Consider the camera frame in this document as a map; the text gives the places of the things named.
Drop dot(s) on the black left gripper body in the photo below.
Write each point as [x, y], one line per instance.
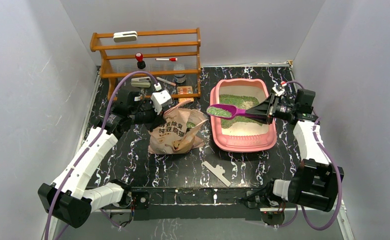
[157, 117]

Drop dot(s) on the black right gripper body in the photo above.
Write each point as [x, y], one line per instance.
[283, 110]

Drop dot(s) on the cat litter bag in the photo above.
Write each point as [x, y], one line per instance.
[179, 134]

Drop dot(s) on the pink cat litter box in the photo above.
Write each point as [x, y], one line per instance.
[242, 137]

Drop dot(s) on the purple litter scoop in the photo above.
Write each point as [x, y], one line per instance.
[229, 112]

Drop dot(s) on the orange wooden shelf rack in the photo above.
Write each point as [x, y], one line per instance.
[118, 59]

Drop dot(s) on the grey bag sealing clip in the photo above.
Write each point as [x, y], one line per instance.
[218, 172]

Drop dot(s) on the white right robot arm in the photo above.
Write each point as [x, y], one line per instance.
[315, 182]

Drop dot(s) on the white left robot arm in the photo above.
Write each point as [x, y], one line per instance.
[67, 197]

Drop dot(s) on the grey stapler lower shelf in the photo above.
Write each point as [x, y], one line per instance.
[141, 82]

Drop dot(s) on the white pen on shelf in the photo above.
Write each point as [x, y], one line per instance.
[166, 81]

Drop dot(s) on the orange snack packet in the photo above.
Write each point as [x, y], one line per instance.
[185, 90]

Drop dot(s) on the small glass jar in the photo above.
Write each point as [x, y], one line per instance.
[179, 78]

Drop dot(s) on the red black stamp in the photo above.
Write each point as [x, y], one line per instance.
[140, 61]

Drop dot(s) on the red white marker pen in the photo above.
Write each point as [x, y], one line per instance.
[169, 59]

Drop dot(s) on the white stapler on top shelf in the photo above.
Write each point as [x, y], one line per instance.
[125, 36]

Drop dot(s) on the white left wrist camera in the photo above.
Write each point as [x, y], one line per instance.
[160, 98]

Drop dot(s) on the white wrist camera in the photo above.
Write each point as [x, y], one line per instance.
[279, 89]
[160, 98]

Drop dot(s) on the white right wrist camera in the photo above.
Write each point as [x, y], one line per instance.
[279, 89]

